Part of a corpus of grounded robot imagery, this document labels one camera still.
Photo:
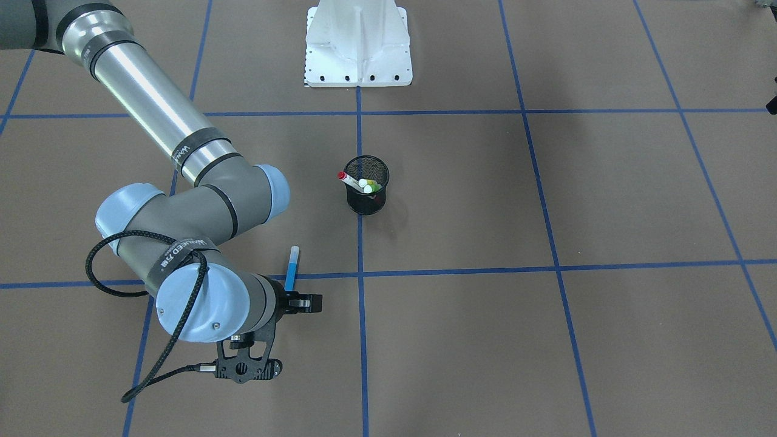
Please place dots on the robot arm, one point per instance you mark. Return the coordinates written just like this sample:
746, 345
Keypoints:
66, 148

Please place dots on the black mesh pen cup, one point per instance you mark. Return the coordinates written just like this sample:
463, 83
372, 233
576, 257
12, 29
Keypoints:
372, 168

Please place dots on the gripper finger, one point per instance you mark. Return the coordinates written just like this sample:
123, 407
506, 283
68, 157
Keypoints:
304, 307
298, 298

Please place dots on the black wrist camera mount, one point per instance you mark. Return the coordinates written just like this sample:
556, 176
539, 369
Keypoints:
235, 362

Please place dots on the green marker pen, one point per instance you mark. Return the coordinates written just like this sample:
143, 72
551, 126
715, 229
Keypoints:
370, 182

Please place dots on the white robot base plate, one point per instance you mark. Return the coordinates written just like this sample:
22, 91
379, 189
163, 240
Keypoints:
357, 44

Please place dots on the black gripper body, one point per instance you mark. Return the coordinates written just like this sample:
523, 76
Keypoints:
283, 301

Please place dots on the red marker pen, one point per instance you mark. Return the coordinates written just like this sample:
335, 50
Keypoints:
350, 181

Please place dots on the blue marker pen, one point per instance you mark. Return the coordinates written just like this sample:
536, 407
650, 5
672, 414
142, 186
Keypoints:
291, 273

